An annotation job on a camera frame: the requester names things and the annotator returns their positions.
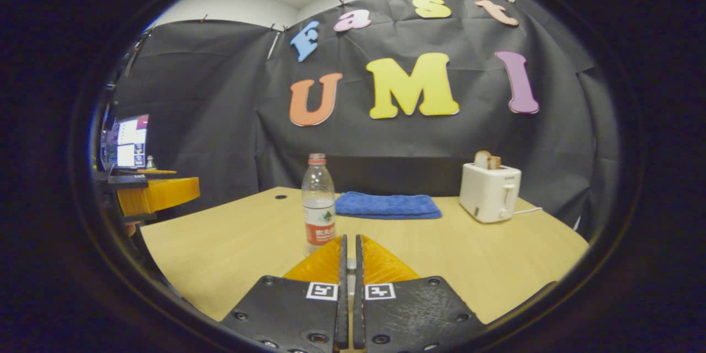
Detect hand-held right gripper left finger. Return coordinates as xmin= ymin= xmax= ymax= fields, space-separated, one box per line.
xmin=220 ymin=234 xmax=350 ymax=353

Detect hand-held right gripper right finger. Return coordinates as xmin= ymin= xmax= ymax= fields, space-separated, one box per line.
xmin=352 ymin=234 xmax=487 ymax=353

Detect blue folded towel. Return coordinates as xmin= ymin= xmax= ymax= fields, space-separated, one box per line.
xmin=335 ymin=191 xmax=443 ymax=220

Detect black backdrop cloth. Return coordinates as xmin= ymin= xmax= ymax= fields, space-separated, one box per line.
xmin=108 ymin=0 xmax=621 ymax=232

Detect computer monitor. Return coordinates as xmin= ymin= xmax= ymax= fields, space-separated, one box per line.
xmin=102 ymin=115 xmax=149 ymax=169

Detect white toaster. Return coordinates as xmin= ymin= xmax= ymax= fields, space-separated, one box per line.
xmin=459 ymin=163 xmax=522 ymax=224

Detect bread slice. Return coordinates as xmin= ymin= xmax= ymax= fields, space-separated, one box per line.
xmin=474 ymin=150 xmax=501 ymax=170

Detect clear plastic water bottle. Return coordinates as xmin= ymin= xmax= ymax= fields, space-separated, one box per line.
xmin=302 ymin=153 xmax=336 ymax=257

